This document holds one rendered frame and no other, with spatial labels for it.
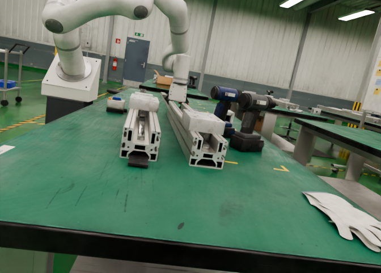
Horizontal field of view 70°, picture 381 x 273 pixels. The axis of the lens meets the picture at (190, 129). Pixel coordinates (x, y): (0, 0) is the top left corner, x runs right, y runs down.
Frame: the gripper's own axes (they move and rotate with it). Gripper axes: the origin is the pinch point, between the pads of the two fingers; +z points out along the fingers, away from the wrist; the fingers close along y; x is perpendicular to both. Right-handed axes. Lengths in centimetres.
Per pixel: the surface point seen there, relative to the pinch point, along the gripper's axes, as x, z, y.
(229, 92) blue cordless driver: 43.6, -17.0, -16.6
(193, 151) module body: 84, -1, 4
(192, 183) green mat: 98, 3, 6
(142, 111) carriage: 53, -5, 19
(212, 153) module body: 86, -1, -1
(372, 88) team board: -172, -47, -286
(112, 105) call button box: 22.3, -0.3, 33.3
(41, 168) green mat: 99, 3, 39
